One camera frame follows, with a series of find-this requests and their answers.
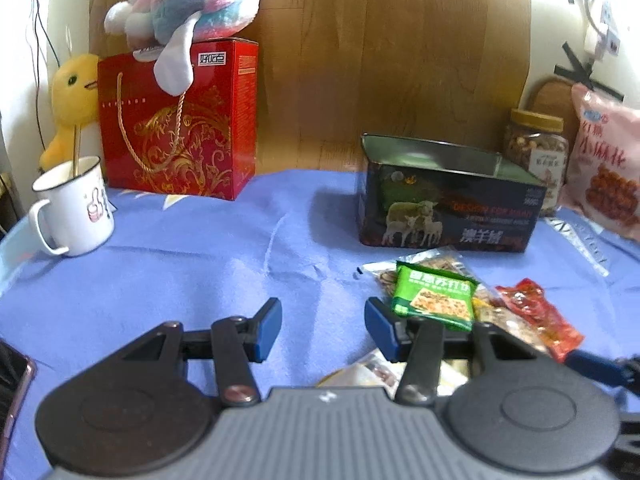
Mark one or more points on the white power strip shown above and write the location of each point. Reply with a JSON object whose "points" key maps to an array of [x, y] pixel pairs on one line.
{"points": [[602, 30]]}

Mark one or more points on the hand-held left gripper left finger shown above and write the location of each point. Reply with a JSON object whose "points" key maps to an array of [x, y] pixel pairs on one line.
{"points": [[270, 327]]}

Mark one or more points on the white snack packet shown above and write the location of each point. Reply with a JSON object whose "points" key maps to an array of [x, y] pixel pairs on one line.
{"points": [[365, 372]]}

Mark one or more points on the dark tin box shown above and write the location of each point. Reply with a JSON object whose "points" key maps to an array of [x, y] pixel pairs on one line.
{"points": [[450, 215]]}

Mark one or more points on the black tape cross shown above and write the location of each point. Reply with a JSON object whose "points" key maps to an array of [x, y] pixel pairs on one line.
{"points": [[585, 72]]}

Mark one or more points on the pink snack bag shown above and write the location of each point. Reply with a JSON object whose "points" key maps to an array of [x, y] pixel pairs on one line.
{"points": [[607, 170]]}

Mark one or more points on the wooden stick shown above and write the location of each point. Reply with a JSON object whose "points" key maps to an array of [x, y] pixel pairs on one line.
{"points": [[75, 152]]}

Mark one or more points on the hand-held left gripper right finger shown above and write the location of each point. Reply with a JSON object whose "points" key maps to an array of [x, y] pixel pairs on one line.
{"points": [[377, 330]]}

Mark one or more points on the red gift box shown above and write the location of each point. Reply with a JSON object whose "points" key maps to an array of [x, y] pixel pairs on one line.
{"points": [[165, 125]]}

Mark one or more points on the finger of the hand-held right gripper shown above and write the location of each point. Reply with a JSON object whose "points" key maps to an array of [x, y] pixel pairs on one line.
{"points": [[592, 362]]}

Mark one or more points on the round wooden board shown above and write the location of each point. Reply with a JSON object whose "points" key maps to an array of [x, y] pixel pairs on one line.
{"points": [[552, 100]]}

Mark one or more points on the yellow plush duck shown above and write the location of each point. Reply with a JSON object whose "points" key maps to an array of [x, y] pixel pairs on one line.
{"points": [[72, 100]]}

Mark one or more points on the clear seed snack packet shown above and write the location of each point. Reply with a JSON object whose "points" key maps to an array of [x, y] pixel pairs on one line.
{"points": [[385, 275]]}

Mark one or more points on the wooden headboard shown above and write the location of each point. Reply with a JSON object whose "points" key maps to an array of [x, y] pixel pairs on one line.
{"points": [[375, 60]]}

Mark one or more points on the pastel plush toy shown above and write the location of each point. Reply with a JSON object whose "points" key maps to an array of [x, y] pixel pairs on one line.
{"points": [[200, 5]]}

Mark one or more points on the smartphone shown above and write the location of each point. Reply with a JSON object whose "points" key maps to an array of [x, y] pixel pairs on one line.
{"points": [[12, 390]]}

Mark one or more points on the green snack packet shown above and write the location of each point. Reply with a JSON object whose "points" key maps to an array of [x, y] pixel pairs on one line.
{"points": [[432, 297]]}

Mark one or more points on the red snack packet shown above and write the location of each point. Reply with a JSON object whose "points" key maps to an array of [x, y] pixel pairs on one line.
{"points": [[540, 317]]}

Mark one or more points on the white enamel mug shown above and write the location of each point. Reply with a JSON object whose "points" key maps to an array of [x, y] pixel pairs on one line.
{"points": [[80, 215]]}

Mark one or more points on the plastic nut jar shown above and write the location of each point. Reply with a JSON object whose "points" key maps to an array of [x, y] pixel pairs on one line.
{"points": [[535, 160]]}

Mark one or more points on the blue printed cloth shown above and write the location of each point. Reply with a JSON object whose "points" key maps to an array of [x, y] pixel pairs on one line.
{"points": [[200, 260]]}

